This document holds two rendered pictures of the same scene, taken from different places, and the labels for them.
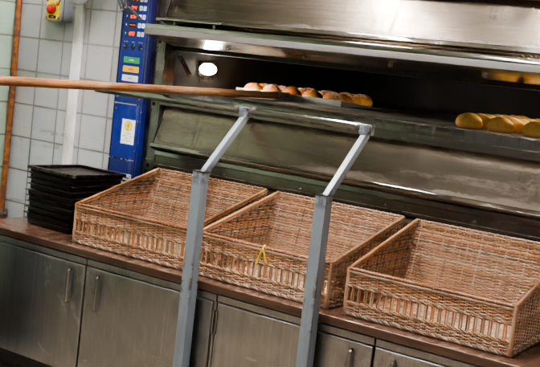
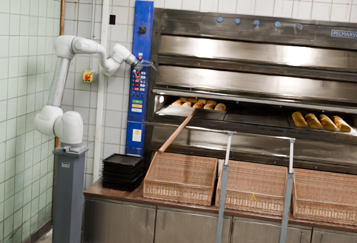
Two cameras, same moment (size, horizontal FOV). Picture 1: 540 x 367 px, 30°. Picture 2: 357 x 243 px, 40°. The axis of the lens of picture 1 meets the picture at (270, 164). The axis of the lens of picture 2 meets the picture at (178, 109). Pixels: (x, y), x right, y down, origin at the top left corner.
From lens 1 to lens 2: 220 cm
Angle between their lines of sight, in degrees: 25
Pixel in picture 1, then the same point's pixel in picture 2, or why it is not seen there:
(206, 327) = (228, 229)
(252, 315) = (252, 223)
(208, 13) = (180, 80)
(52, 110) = (85, 125)
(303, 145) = (233, 139)
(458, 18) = (306, 85)
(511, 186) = (331, 152)
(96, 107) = (114, 123)
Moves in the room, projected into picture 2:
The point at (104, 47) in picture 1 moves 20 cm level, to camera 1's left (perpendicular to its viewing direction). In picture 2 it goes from (117, 94) to (95, 94)
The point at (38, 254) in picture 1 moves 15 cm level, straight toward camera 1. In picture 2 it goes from (125, 206) to (135, 211)
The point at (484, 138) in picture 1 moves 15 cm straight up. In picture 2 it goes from (320, 134) to (322, 117)
